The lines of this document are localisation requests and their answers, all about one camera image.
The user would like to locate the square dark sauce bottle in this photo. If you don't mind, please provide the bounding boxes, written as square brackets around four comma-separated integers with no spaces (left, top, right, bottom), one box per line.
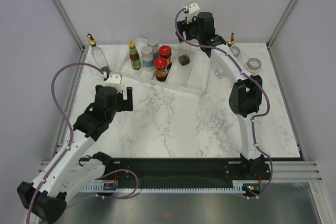
[178,42,191,66]

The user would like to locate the green label sauce bottle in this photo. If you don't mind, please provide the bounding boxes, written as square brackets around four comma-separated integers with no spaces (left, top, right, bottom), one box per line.
[128,41,141,70]

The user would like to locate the blue label seasoning jar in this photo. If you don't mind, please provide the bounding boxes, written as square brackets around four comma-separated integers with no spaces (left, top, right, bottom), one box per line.
[147,39,160,59]

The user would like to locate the red lid sauce jar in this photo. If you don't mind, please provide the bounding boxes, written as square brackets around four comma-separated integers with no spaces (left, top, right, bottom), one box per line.
[154,57,167,82]

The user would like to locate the blue label spice jar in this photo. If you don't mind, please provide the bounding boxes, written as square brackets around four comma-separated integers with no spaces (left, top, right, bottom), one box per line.
[141,46,154,71]

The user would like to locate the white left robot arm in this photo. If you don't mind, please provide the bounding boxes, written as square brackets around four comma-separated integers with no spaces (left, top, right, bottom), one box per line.
[17,85,133,223]

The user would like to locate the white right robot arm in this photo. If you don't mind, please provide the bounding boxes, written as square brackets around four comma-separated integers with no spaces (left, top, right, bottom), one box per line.
[174,9,272,180]

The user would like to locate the white compartment organizer tray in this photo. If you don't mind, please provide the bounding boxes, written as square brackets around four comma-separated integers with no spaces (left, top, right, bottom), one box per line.
[118,37,213,97]

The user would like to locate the round glass oil bottle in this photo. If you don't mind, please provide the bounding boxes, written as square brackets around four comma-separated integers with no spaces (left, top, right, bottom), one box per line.
[87,34,111,74]

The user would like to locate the square clear glass bottle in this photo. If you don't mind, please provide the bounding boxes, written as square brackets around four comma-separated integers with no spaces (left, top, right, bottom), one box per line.
[214,33,240,79]

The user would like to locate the open glass jar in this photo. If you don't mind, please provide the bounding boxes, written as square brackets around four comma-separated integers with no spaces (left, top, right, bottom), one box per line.
[246,58,262,75]

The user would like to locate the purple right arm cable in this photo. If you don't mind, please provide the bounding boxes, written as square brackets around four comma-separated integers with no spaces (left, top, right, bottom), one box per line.
[174,7,274,201]

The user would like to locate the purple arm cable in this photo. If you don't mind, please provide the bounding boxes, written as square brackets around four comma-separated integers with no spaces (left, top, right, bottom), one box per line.
[25,62,108,224]
[174,7,274,201]

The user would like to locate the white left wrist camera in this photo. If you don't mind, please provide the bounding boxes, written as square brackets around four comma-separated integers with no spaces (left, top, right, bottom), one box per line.
[102,72,123,93]

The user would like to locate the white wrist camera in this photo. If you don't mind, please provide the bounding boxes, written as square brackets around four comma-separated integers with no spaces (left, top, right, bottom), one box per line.
[102,72,123,93]
[183,3,200,24]

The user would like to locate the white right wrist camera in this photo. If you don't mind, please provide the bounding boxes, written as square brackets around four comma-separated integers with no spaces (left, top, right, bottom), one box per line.
[183,3,200,24]

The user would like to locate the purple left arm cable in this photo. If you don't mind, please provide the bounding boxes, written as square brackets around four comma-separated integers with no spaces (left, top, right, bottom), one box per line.
[25,62,108,224]

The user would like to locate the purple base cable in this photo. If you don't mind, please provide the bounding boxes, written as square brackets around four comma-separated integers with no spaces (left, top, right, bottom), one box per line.
[97,168,140,200]

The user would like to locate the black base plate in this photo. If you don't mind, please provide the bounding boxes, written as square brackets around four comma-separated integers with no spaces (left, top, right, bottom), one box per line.
[92,152,271,189]

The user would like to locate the right aluminium frame post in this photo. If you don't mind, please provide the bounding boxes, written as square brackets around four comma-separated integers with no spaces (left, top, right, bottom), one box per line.
[266,0,299,49]

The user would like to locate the aluminium frame post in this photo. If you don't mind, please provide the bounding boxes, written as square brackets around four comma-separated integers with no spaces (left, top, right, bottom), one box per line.
[51,0,85,52]
[266,0,299,49]

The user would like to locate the left aluminium frame post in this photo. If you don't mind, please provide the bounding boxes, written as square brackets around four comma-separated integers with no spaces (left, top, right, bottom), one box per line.
[51,0,85,52]

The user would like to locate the white cable duct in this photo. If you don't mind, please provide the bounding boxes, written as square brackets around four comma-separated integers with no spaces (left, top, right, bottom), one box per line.
[80,181,246,194]

